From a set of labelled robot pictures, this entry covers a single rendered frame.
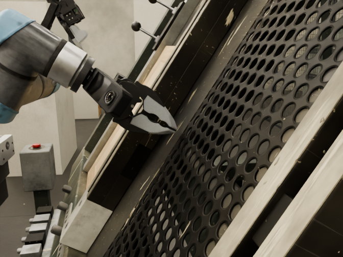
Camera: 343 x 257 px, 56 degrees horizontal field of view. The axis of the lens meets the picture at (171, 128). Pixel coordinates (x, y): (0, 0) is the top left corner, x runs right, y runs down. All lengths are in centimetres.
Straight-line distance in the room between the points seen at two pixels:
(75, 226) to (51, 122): 277
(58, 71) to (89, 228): 39
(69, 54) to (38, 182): 100
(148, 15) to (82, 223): 423
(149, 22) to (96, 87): 429
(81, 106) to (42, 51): 562
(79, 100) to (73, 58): 560
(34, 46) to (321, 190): 49
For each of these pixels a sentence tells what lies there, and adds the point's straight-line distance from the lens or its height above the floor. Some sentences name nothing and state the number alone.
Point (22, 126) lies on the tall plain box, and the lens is 363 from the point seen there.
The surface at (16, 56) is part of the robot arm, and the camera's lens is 60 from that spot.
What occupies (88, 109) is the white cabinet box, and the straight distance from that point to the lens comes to 619.
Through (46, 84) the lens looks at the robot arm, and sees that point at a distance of 72.
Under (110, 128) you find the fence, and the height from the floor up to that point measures 106.
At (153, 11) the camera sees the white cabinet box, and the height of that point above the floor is 180.
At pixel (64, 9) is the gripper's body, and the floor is 149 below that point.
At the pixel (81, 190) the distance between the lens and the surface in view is 113.
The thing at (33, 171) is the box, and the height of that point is 84.
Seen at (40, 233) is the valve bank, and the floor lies 77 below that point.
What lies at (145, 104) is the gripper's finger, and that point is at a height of 126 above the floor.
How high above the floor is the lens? 137
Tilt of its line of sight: 15 degrees down
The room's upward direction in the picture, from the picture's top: straight up
